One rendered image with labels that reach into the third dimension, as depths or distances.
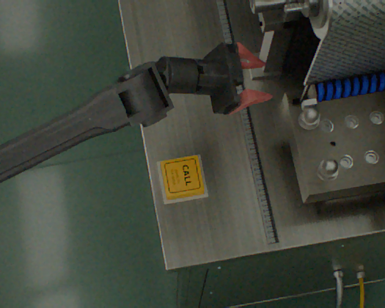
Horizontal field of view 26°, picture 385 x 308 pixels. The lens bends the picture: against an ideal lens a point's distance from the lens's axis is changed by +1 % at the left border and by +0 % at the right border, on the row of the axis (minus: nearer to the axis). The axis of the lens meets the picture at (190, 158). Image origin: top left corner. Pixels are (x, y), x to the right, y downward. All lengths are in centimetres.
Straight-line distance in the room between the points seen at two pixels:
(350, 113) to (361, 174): 11
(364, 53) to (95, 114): 46
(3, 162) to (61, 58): 140
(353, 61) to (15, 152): 58
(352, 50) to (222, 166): 34
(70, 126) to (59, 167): 126
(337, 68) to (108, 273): 118
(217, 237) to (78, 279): 97
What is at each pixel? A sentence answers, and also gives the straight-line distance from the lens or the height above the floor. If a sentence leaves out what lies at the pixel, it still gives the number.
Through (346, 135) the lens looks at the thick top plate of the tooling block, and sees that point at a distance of 147.
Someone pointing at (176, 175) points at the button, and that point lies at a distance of 153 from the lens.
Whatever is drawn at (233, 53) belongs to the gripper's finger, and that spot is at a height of 114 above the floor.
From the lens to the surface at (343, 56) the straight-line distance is 142.
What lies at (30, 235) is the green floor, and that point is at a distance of 248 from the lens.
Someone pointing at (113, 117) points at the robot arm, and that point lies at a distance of 127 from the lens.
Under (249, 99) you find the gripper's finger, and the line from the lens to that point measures 136.
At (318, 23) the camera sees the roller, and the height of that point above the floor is 124.
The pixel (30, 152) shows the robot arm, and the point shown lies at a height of 121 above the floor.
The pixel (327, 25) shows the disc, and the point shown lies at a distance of 128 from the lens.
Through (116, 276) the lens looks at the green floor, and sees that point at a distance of 243.
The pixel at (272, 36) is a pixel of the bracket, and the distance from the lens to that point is 148.
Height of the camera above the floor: 240
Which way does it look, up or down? 73 degrees down
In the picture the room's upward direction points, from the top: 4 degrees clockwise
